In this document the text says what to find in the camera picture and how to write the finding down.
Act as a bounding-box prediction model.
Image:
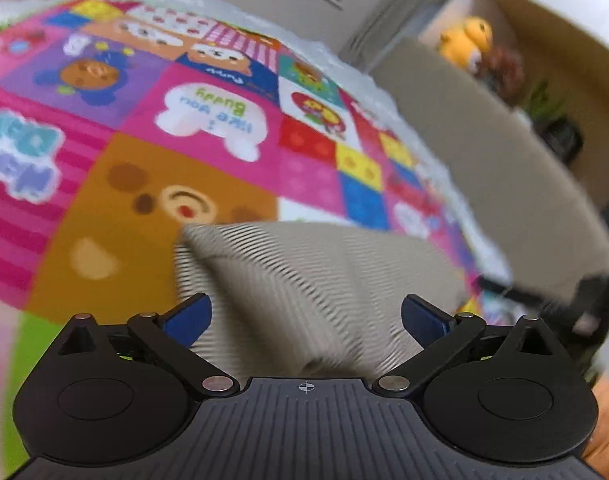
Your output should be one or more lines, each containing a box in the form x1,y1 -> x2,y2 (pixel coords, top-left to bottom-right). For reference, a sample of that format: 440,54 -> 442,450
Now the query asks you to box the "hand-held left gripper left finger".
58,293 -> 240,397

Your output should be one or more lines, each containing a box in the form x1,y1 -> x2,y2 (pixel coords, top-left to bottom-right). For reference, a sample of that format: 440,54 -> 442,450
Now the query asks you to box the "brown plush toy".
477,46 -> 526,107

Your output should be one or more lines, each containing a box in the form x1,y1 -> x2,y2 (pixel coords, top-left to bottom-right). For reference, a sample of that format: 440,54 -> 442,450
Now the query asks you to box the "colourful printed play mat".
0,0 -> 510,480

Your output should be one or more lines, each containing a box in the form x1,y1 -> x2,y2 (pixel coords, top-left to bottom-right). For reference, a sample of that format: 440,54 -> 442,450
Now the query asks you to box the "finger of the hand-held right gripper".
479,275 -> 581,312

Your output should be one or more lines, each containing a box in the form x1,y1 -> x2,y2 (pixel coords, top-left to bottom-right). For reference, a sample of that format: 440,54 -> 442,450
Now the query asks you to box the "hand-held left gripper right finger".
373,294 -> 566,397

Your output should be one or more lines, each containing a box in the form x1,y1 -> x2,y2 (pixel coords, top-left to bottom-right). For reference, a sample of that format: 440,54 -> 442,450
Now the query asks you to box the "beige striped garment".
173,220 -> 473,382

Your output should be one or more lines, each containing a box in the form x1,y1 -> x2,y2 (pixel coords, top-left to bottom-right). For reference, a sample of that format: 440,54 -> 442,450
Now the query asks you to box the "white shelf unit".
419,0 -> 609,211

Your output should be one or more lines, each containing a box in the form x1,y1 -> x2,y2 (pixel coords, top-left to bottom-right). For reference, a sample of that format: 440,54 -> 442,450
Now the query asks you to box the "yellow plush toy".
439,16 -> 494,72

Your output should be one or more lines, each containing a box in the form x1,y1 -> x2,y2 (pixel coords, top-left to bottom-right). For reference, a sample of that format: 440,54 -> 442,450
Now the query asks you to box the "potted green plant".
523,79 -> 585,165

